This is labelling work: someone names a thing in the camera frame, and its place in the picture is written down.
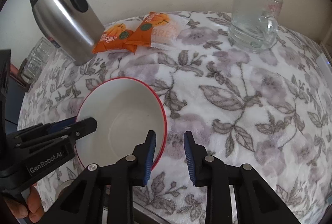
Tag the clear glass mug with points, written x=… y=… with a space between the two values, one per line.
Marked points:
x=254 y=24

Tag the orange snack packet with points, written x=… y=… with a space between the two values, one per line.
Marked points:
x=158 y=30
x=115 y=37

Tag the stainless steel thermos jug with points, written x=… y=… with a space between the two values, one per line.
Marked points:
x=70 y=25

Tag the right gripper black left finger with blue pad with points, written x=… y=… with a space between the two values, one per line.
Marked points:
x=84 y=200

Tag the red rimmed strawberry bowl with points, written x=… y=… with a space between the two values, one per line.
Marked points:
x=125 y=110

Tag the glass cups in rack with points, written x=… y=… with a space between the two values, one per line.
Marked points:
x=33 y=65

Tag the person's left hand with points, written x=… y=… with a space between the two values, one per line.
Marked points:
x=34 y=209

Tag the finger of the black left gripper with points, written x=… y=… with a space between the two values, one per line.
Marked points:
x=38 y=134

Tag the floral grey tablecloth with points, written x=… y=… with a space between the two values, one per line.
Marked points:
x=272 y=110

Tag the white power strip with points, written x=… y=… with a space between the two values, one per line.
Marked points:
x=324 y=65

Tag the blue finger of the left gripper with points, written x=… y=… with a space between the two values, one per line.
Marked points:
x=58 y=126

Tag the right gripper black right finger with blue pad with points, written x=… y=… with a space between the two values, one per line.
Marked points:
x=256 y=201

